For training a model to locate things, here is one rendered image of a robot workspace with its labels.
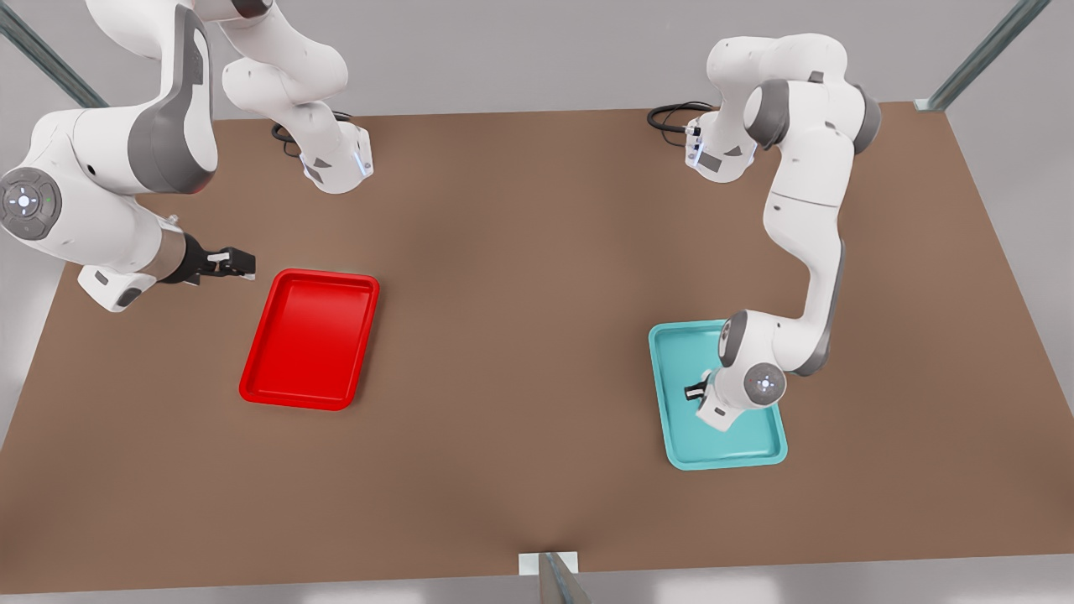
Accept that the teal rectangular tray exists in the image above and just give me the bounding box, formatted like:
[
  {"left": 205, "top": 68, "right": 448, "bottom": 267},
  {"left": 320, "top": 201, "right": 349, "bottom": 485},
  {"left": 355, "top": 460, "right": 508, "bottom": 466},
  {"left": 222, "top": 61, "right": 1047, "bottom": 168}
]
[{"left": 648, "top": 320, "right": 789, "bottom": 471}]

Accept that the red rectangular tray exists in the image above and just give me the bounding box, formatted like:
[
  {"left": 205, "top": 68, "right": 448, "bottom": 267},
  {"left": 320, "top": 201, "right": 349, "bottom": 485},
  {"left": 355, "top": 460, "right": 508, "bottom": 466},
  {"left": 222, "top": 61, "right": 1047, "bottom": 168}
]
[{"left": 239, "top": 268, "right": 381, "bottom": 412}]

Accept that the black cable loop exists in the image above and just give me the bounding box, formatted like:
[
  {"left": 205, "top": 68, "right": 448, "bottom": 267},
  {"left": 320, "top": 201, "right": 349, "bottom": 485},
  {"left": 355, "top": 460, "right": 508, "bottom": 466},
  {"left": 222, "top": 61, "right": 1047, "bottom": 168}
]
[
  {"left": 271, "top": 111, "right": 354, "bottom": 159},
  {"left": 647, "top": 102, "right": 716, "bottom": 148}
]

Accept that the silver frame post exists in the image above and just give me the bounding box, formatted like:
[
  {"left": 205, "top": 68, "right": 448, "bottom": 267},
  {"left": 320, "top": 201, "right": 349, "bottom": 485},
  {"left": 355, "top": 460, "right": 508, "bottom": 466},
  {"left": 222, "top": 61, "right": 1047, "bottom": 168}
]
[
  {"left": 915, "top": 0, "right": 1052, "bottom": 113},
  {"left": 518, "top": 551, "right": 592, "bottom": 604},
  {"left": 0, "top": 7, "right": 109, "bottom": 111}
]

